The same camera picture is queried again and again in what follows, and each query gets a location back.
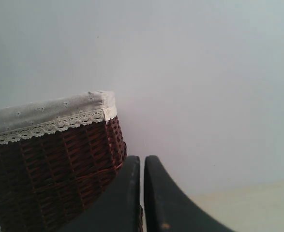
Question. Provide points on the dark brown wicker basket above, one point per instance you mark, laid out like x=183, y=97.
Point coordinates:
x=47, y=181

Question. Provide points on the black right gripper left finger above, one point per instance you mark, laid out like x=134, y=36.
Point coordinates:
x=118, y=209

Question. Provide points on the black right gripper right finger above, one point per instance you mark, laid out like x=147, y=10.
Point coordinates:
x=168, y=209

